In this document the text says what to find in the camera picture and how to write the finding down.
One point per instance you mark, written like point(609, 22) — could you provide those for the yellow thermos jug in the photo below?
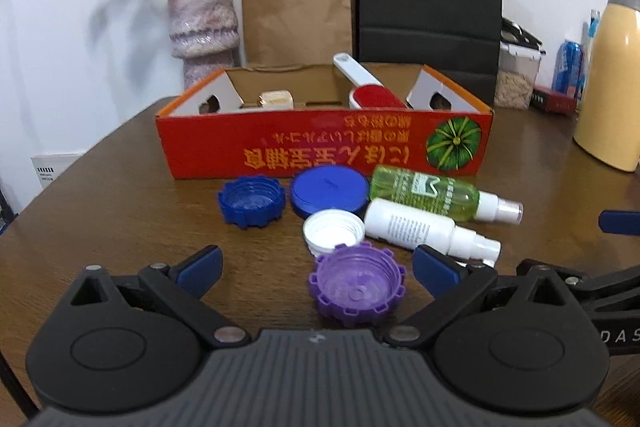
point(610, 97)

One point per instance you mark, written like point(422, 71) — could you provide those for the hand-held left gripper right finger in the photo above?
point(435, 269)

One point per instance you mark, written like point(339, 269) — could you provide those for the small yellow box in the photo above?
point(275, 100)

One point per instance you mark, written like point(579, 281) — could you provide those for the white spray bottle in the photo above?
point(410, 224)

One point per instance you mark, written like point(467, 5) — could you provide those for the green spray bottle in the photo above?
point(425, 192)

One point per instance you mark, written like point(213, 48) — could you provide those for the white red lint brush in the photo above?
point(377, 97)

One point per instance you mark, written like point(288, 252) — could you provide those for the white screw cap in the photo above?
point(330, 234)

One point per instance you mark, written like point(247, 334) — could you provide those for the red cardboard box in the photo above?
point(210, 147)

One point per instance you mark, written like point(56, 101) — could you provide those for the blue drink can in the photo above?
point(567, 67)

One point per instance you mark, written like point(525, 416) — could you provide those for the white board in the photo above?
point(50, 172)

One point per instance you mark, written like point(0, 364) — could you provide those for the black plastic frame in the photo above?
point(520, 38)

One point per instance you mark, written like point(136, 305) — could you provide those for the clear oat container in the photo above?
point(515, 87)

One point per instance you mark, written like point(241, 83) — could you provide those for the dark red box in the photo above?
point(555, 102)

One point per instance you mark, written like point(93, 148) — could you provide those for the round blue lid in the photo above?
point(327, 189)

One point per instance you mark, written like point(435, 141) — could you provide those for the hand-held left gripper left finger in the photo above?
point(200, 269)

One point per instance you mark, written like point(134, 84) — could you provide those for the dark blue ridged cap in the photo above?
point(250, 202)

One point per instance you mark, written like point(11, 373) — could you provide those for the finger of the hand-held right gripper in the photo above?
point(610, 289)
point(622, 223)

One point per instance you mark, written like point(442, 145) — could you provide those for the pink marbled vase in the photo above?
point(200, 22)

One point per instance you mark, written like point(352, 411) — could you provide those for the purple ridged cap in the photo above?
point(357, 287)

